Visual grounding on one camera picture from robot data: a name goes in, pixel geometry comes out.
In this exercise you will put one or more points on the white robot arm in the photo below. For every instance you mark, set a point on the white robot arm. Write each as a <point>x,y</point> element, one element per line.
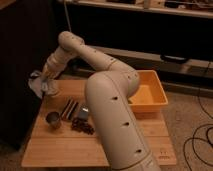
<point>106,95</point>

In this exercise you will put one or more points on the white paper cup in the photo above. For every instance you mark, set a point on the white paper cup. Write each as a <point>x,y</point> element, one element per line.
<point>53,92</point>

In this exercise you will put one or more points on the small metal cup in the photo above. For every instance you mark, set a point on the small metal cup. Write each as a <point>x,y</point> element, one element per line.
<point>53,119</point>

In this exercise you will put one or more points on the small silver packet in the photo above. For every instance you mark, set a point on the small silver packet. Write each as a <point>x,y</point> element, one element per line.
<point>83,113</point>

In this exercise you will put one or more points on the striped snack packet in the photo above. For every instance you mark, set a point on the striped snack packet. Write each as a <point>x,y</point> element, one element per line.
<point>69,109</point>

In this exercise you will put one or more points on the yellow plastic bin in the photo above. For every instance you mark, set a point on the yellow plastic bin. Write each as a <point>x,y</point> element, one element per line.
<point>150,96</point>

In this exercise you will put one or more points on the dark brown snack bag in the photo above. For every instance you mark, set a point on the dark brown snack bag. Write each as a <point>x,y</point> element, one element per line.
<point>81,125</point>

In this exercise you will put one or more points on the wooden table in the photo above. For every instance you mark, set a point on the wooden table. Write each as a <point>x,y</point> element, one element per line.
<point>67,148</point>

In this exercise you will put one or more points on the grey metal shelf rail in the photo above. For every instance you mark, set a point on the grey metal shelf rail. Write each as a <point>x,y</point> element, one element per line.
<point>191,67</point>

